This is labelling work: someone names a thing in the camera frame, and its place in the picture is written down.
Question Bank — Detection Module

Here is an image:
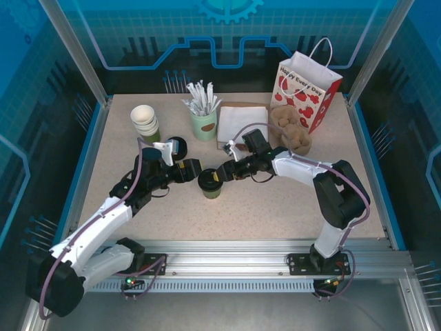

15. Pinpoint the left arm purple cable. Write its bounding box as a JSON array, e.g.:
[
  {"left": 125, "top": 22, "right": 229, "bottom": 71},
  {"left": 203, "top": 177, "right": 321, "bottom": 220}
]
[{"left": 38, "top": 137, "right": 168, "bottom": 320}]

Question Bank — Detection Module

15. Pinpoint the aluminium frame post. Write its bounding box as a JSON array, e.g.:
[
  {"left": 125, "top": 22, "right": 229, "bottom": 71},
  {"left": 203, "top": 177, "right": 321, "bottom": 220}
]
[
  {"left": 346, "top": 0, "right": 414, "bottom": 104},
  {"left": 38, "top": 0, "right": 113, "bottom": 104}
]

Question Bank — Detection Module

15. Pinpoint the white red paper gift bag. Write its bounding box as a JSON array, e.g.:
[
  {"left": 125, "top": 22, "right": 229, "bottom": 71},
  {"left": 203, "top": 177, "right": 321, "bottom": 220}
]
[{"left": 269, "top": 37, "right": 344, "bottom": 135}]

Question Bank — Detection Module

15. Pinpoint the slotted grey cable duct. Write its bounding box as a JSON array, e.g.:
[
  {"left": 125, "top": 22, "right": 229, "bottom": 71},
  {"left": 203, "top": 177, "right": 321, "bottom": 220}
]
[{"left": 82, "top": 279, "right": 316, "bottom": 294}]

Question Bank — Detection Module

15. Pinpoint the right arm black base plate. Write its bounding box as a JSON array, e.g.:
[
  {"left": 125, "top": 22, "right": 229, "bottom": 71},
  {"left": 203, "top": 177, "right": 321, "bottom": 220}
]
[{"left": 287, "top": 252, "right": 352, "bottom": 276}]

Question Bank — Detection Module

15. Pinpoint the white paper napkin stack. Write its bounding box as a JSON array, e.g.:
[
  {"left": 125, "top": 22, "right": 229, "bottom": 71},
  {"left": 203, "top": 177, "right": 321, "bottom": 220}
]
[{"left": 217, "top": 106, "right": 269, "bottom": 141}]

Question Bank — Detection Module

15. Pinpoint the wide aluminium mounting rail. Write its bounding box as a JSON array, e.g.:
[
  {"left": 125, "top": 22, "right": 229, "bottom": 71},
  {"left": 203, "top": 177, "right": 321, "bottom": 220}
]
[{"left": 44, "top": 239, "right": 414, "bottom": 277}]

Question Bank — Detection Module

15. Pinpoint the black plastic cup lid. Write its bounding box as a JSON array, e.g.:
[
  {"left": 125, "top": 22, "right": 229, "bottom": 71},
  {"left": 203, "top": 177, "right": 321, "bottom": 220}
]
[
  {"left": 164, "top": 137, "right": 189, "bottom": 161},
  {"left": 197, "top": 168, "right": 224, "bottom": 191}
]

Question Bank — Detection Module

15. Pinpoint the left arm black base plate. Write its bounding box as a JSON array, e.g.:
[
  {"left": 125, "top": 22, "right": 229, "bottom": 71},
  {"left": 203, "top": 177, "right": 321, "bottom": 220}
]
[{"left": 116, "top": 252, "right": 169, "bottom": 277}]

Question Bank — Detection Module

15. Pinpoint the stack of white napkins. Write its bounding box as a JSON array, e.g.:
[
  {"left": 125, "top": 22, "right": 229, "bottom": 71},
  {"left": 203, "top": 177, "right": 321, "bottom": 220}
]
[{"left": 216, "top": 101, "right": 270, "bottom": 152}]

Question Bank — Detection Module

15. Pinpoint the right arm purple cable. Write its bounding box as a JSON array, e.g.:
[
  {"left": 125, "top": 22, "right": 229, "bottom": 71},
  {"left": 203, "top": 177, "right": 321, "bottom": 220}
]
[{"left": 229, "top": 122, "right": 371, "bottom": 301}]

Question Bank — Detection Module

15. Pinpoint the pale green stirrer holder cup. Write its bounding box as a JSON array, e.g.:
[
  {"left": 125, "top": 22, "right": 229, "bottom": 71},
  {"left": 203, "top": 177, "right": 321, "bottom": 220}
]
[{"left": 190, "top": 110, "right": 218, "bottom": 142}]

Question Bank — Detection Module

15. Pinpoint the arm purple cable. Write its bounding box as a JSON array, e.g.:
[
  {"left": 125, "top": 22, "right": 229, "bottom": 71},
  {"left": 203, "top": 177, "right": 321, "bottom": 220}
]
[
  {"left": 38, "top": 137, "right": 168, "bottom": 320},
  {"left": 229, "top": 122, "right": 371, "bottom": 301}
]

